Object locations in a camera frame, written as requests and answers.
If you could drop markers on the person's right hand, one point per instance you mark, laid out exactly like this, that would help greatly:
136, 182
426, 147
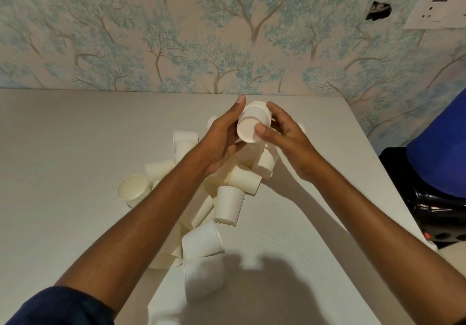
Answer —
295, 146

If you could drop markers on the person's left hand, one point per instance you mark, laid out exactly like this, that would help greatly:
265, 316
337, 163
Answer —
218, 143

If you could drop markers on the person's right thumb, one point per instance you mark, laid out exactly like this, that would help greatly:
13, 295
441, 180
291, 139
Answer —
268, 134

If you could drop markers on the person's left thumb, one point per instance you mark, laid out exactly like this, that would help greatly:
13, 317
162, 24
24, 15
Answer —
233, 115

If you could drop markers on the single white paper cup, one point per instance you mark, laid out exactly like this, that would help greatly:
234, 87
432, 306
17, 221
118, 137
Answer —
251, 124

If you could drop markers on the person's right forearm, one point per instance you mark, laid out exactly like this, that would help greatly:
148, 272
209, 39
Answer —
382, 241

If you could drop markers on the person's left forearm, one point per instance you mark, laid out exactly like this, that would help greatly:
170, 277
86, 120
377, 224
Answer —
153, 219

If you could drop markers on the pile of white paper cups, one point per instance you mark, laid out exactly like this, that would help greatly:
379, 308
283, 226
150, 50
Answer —
229, 201

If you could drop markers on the black glossy appliance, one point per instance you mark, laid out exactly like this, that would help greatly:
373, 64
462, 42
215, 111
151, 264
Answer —
407, 183

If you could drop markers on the blue fabric object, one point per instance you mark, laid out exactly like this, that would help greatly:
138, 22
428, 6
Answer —
442, 146

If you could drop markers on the dark blue sleeve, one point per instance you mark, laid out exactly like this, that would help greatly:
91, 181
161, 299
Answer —
62, 308

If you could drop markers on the white wall socket plate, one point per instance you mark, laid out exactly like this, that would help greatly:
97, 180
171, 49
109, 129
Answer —
437, 12

